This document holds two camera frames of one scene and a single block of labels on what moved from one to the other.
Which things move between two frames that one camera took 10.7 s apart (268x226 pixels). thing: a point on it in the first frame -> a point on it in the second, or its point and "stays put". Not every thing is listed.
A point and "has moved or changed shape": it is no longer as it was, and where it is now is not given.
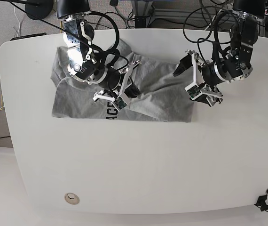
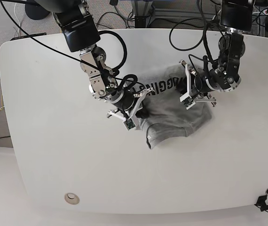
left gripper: [116, 82] -> [129, 104]
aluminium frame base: [145, 13] stays put
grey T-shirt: [162, 95] has moved or changed shape
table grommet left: [71, 198] stays put
